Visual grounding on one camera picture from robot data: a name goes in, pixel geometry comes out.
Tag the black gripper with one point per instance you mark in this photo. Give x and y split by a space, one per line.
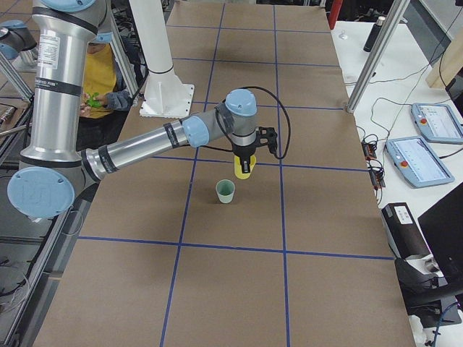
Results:
243 150

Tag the yellow plastic cup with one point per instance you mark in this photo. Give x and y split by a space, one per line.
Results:
238 171

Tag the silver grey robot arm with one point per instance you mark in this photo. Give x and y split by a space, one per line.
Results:
17 41
52 172

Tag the light green plastic cup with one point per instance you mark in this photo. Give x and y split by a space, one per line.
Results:
225 189

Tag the person in yellow shirt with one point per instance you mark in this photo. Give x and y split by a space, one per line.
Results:
105 100

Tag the lower teach pendant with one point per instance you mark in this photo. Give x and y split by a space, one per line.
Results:
417 162

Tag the teach pendant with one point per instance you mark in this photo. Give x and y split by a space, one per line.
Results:
417 162
437 123

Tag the black box with label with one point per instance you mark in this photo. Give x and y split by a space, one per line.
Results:
403 233

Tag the black bottle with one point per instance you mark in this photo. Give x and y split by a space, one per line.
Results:
376 28

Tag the upper teach pendant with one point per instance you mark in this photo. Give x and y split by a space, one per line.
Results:
437 123

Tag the black monitor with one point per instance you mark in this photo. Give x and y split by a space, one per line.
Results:
441 226

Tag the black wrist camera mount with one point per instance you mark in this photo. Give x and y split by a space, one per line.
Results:
267 136

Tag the white pedestal base plate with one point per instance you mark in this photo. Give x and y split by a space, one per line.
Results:
166 101

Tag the white pedestal column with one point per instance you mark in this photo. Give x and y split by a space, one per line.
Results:
151 29

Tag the aluminium profile post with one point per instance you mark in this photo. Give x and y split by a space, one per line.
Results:
393 18

